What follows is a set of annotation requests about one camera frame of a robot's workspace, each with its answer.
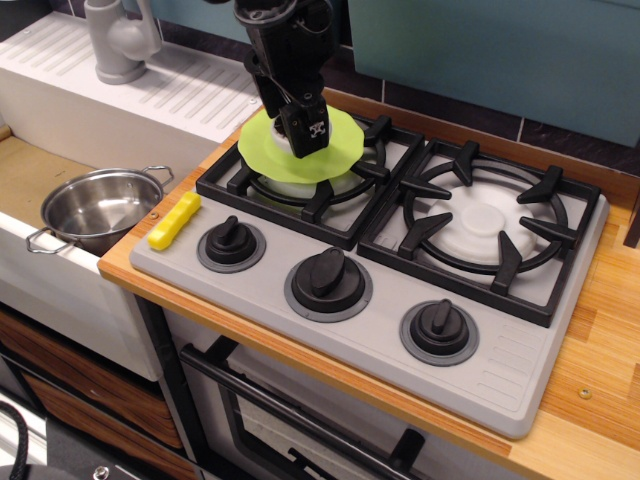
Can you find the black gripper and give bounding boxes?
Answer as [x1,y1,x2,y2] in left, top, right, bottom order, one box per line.
[234,1,334,158]

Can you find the yellow toy fry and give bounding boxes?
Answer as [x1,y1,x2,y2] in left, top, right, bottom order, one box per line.
[147,192,201,251]

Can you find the white toy mushroom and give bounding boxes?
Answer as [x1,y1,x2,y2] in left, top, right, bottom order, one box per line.
[270,119,333,158]

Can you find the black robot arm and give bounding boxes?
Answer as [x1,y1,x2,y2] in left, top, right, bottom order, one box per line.
[234,1,337,158]

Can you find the lime green plate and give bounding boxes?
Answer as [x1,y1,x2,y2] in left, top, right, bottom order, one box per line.
[238,106,365,184]

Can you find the stainless steel pot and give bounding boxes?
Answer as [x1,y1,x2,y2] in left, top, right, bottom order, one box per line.
[26,165,174,257]

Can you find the black left burner grate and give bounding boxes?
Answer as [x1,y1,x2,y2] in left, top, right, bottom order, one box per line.
[196,112,425,249]

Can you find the black burner grate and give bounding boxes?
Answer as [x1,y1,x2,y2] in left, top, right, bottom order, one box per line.
[358,139,602,327]
[196,112,425,249]

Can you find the black left stove knob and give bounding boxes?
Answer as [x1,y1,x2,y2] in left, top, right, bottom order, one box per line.
[197,215,267,274]

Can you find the black stove knob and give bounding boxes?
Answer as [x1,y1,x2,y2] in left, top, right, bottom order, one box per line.
[197,215,267,274]
[399,299,480,367]
[284,247,373,323]

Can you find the black middle stove knob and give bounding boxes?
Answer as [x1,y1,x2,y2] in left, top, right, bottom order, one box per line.
[284,247,373,323]

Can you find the grey toy stove top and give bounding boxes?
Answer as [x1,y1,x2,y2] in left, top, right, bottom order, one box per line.
[130,196,609,438]

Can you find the grey toy faucet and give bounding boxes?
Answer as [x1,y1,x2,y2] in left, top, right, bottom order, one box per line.
[84,0,162,85]

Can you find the black right burner grate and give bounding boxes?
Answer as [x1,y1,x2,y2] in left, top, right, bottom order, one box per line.
[358,139,602,327]

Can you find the black right stove knob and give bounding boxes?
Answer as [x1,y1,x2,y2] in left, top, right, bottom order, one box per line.
[399,299,480,367]

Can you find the wooden drawer fronts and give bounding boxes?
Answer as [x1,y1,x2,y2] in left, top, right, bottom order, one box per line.
[1,305,197,479]

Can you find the oven door with handle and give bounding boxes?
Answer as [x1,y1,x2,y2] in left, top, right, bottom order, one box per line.
[179,335,431,480]

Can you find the black braided cable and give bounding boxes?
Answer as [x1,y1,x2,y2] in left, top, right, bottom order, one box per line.
[0,399,31,480]

